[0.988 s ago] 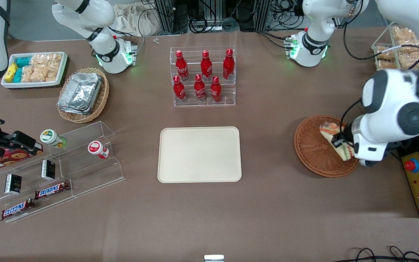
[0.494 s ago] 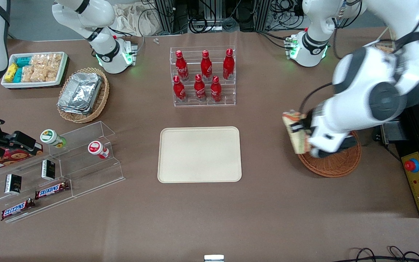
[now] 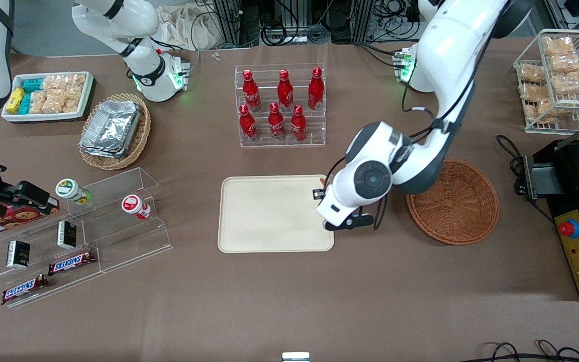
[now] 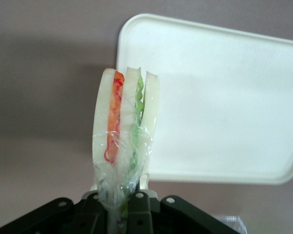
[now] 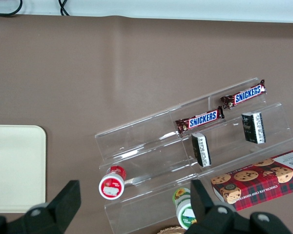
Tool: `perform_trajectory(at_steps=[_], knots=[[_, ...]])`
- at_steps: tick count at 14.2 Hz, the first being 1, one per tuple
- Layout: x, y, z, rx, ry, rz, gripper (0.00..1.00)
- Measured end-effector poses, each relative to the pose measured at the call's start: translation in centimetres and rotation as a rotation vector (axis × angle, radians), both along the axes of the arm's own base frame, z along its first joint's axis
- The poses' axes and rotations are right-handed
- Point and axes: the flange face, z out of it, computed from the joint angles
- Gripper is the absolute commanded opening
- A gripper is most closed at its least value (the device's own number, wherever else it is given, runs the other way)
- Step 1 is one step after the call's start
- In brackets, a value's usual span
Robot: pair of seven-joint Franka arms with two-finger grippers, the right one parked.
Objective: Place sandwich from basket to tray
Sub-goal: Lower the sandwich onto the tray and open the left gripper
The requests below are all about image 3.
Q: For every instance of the yellow snack packet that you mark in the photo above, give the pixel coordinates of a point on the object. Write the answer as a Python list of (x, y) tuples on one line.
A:
[(15, 100)]

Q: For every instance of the aluminium frame structure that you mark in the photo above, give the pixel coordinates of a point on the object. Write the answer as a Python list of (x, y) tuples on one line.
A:
[(229, 20)]

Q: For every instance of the black countertop appliance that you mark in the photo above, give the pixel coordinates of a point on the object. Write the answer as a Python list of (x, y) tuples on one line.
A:
[(571, 166)]

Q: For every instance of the beige plastic tray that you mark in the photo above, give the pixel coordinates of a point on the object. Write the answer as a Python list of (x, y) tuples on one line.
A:
[(269, 213)]

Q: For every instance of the clear fried snack packet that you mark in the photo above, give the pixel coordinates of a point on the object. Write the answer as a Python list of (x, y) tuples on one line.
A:
[(541, 111), (572, 83), (532, 74), (533, 93), (567, 63), (558, 46)]

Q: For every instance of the oval tan wicker basket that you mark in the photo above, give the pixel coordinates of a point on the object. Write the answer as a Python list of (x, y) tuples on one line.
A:
[(141, 136)]

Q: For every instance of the teal snack packet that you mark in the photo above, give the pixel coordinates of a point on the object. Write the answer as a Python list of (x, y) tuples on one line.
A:
[(32, 84), (24, 103)]

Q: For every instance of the white cloth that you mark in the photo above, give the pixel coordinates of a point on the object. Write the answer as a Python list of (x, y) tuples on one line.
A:
[(189, 27)]

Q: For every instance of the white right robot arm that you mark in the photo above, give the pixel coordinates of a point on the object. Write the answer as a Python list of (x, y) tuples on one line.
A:
[(149, 75)]

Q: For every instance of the clear acrylic stepped shelf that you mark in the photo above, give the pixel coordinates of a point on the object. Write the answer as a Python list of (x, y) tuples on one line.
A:
[(128, 241)]

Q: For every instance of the clear rice cracker packet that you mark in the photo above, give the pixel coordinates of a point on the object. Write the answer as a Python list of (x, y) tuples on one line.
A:
[(54, 100), (66, 81), (73, 98), (38, 101)]

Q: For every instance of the Snickers chocolate bar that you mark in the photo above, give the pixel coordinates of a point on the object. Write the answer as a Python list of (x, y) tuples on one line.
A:
[(23, 289), (71, 263)]

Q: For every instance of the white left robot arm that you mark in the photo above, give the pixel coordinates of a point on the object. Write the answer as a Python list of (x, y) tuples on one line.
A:
[(450, 50)]

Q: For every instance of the small black carton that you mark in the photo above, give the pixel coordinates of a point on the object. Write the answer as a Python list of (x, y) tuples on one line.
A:
[(18, 254), (67, 235)]

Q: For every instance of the red cookie box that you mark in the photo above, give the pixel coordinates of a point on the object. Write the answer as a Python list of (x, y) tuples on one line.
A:
[(15, 218)]

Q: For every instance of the white rectangular snack tray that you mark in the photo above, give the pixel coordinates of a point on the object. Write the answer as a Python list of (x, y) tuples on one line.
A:
[(43, 116)]

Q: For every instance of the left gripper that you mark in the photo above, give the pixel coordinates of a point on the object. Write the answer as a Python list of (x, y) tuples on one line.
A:
[(317, 193)]

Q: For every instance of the aluminium foil container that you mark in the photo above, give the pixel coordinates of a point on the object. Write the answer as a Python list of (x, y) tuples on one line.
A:
[(101, 153), (112, 123)]

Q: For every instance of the red lid yogurt cup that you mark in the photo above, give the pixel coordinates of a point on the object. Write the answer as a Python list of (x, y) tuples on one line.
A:
[(134, 206)]

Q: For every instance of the green lid yogurt cup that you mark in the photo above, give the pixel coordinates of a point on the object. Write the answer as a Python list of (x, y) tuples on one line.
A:
[(70, 189)]

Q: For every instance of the clear acrylic bottle rack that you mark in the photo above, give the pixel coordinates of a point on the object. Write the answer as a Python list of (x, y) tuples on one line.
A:
[(314, 128)]

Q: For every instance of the red cola bottle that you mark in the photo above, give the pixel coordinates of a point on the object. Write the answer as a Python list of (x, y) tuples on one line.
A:
[(276, 123), (247, 124), (284, 93), (315, 90), (298, 124), (251, 93)]

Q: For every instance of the round brown wicker basket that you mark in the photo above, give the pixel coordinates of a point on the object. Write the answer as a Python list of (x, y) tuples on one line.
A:
[(455, 211)]

